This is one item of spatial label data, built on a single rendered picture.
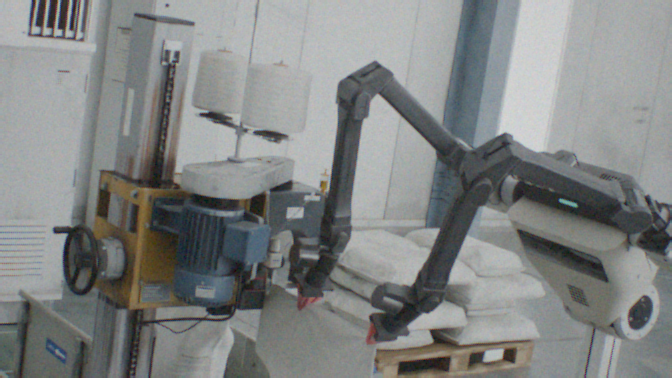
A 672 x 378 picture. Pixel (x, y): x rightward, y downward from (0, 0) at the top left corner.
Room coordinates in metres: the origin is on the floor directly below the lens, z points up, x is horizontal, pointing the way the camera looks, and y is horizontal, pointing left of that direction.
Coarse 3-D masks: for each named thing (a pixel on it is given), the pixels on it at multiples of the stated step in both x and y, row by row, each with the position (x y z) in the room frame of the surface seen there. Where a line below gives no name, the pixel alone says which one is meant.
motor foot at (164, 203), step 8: (160, 200) 2.94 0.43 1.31; (168, 200) 2.95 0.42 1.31; (176, 200) 2.97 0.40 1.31; (152, 208) 2.93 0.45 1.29; (160, 208) 2.94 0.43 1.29; (168, 208) 2.92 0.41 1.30; (176, 208) 2.93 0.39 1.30; (152, 216) 2.93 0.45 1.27; (160, 216) 2.94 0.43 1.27; (168, 216) 2.95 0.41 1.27; (176, 216) 2.92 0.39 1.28; (152, 224) 2.93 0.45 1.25; (160, 224) 2.95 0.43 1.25; (168, 224) 2.94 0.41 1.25; (176, 224) 2.91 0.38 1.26; (176, 232) 2.90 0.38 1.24
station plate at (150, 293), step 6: (144, 288) 2.93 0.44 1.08; (150, 288) 2.94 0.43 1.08; (156, 288) 2.95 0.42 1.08; (162, 288) 2.97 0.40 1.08; (168, 288) 2.98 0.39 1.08; (144, 294) 2.93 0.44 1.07; (150, 294) 2.94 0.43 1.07; (156, 294) 2.96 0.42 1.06; (162, 294) 2.97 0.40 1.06; (168, 294) 2.98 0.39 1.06; (144, 300) 2.93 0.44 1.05; (150, 300) 2.95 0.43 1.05; (156, 300) 2.96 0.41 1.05; (162, 300) 2.97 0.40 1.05; (168, 300) 2.98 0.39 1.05
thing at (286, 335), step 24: (264, 312) 3.22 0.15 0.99; (288, 312) 3.13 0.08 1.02; (312, 312) 3.05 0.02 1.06; (264, 336) 3.20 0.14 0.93; (288, 336) 3.12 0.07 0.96; (312, 336) 3.04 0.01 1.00; (336, 336) 2.96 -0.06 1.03; (360, 336) 2.89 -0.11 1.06; (264, 360) 3.18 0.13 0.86; (288, 360) 3.10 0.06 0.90; (312, 360) 3.02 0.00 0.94; (336, 360) 2.95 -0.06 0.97; (360, 360) 2.88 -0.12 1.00
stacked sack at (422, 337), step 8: (400, 336) 5.93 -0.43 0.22; (408, 336) 5.96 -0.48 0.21; (416, 336) 6.00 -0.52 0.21; (424, 336) 6.04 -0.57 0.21; (384, 344) 5.84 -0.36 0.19; (392, 344) 5.87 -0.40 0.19; (400, 344) 5.90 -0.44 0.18; (408, 344) 5.94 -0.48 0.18; (416, 344) 5.98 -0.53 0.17; (424, 344) 6.04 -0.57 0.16
